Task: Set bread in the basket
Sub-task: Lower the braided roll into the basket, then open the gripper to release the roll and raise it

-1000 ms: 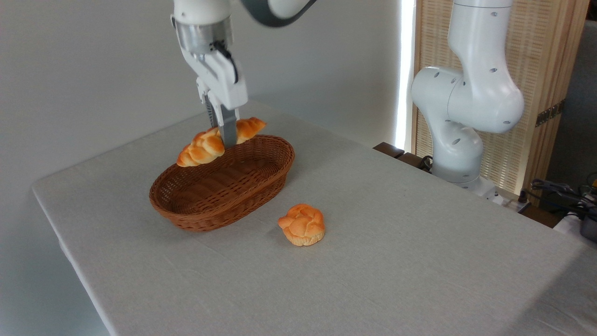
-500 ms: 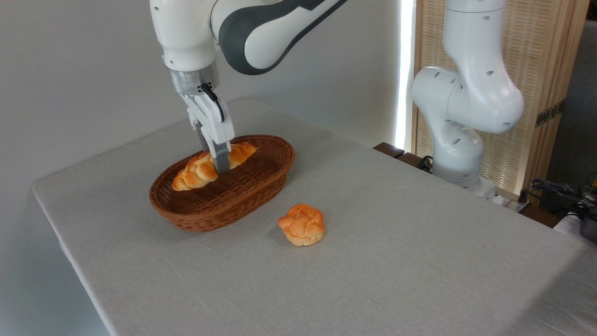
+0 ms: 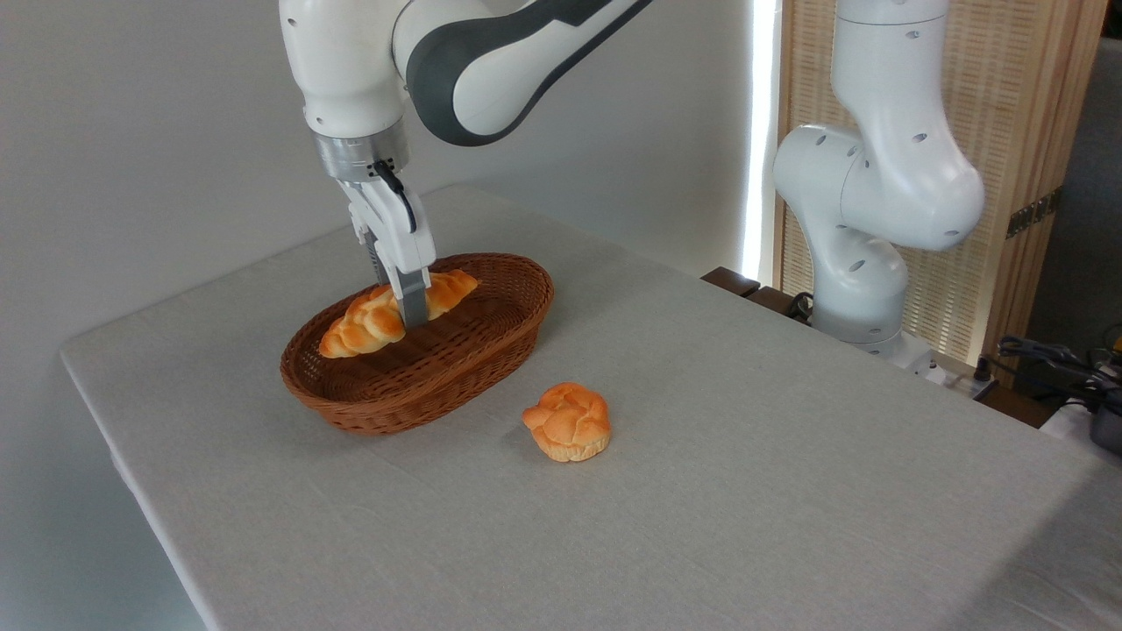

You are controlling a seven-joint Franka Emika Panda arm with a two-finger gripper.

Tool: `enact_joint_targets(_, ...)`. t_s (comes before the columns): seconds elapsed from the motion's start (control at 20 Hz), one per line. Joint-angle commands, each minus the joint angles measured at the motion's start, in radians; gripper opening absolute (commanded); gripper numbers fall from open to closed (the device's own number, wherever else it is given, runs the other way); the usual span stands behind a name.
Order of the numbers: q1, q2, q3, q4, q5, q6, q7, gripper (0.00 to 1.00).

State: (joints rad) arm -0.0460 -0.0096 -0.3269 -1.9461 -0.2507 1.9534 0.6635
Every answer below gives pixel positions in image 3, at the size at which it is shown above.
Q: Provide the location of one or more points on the long braided bread loaf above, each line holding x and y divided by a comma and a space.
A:
368, 324

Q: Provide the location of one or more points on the wooden bamboo folding screen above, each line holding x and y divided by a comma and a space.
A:
1017, 105

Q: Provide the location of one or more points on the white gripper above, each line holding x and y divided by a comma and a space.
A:
399, 237

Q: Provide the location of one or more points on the brown oval wicker basket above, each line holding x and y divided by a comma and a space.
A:
421, 386

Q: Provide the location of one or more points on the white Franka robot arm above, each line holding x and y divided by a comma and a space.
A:
894, 175

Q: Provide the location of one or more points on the round knotted bread roll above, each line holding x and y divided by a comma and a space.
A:
570, 422

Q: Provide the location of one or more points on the dark metal screen hinge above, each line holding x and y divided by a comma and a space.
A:
1034, 213

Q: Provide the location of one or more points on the grey tablecloth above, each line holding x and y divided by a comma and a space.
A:
745, 456

